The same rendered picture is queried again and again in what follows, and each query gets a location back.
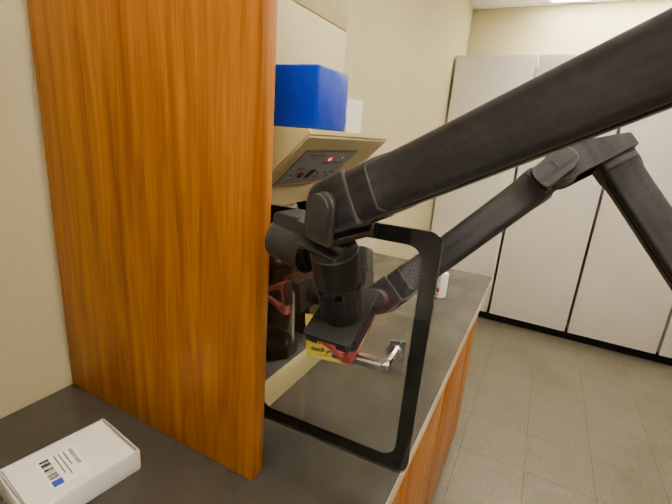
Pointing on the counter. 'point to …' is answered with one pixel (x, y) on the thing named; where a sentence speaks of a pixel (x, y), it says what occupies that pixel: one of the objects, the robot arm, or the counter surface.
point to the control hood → (289, 143)
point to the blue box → (310, 97)
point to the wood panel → (164, 207)
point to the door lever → (379, 359)
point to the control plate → (315, 165)
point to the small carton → (353, 116)
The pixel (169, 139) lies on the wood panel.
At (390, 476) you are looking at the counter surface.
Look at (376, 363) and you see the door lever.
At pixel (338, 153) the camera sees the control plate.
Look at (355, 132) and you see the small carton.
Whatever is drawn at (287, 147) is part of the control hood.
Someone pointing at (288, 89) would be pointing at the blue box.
